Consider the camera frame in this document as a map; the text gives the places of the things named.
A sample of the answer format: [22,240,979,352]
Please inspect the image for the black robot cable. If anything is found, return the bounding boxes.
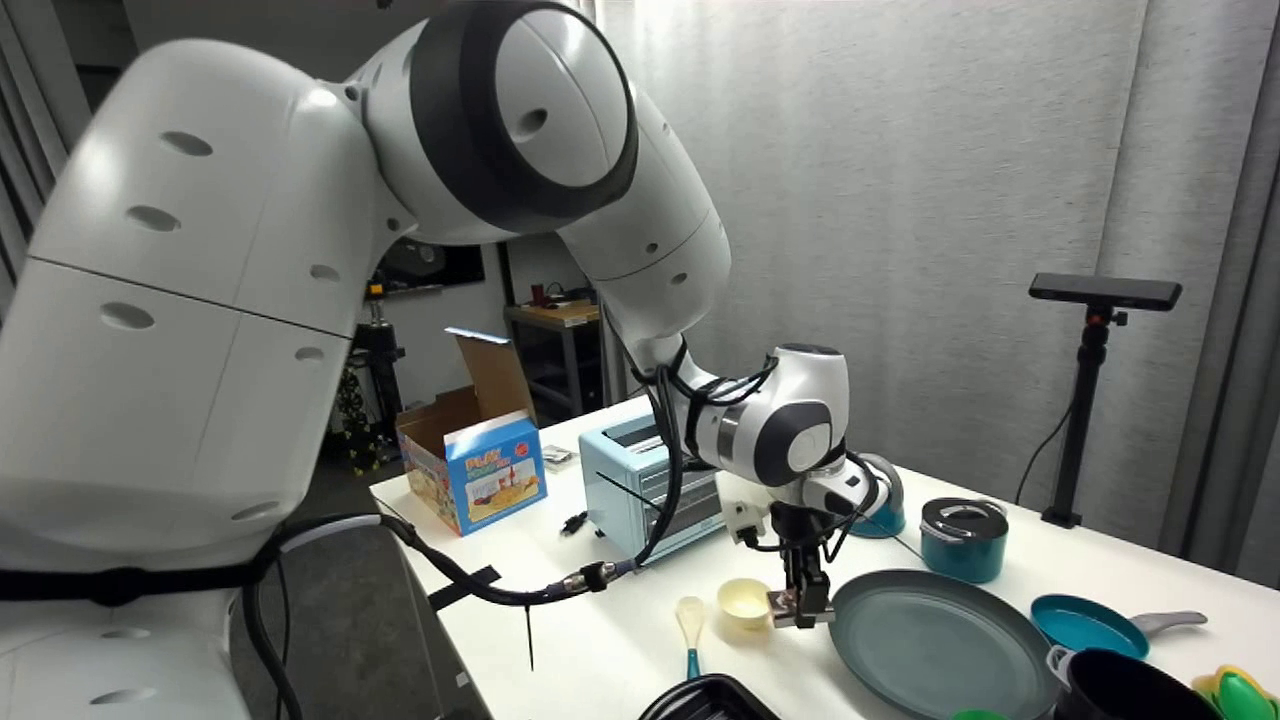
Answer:
[237,338,883,720]

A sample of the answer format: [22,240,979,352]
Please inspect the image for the green toy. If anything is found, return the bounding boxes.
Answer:
[1188,661,1280,720]

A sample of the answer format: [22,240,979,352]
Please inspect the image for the black tape strip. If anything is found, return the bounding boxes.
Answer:
[423,563,503,615]

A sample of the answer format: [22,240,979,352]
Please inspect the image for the small cream bowl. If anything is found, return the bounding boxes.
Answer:
[713,573,775,635]

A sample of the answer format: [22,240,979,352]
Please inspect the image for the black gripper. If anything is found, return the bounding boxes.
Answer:
[769,493,842,634]

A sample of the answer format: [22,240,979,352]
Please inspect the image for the blue toy package box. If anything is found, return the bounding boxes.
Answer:
[442,409,554,539]

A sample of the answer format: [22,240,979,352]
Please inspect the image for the teal small pan grey handle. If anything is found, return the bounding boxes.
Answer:
[1030,593,1213,665]

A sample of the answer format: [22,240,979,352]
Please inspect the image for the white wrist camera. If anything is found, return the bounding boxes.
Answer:
[809,455,875,528]

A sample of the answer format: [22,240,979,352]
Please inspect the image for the cream spoon teal handle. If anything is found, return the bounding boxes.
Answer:
[674,593,713,686]

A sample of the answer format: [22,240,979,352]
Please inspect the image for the camera bar on black stand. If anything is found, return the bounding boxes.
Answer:
[1025,270,1188,533]

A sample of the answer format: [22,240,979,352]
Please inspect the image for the light blue toaster oven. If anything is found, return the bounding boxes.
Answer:
[577,409,734,573]

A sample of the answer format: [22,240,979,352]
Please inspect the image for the open cardboard box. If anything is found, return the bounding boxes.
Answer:
[393,334,537,517]

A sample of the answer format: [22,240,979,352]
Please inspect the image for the teal pot with lid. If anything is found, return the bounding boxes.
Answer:
[915,493,1011,589]

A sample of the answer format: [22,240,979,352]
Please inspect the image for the grey round plate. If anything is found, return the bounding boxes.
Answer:
[823,568,1069,720]

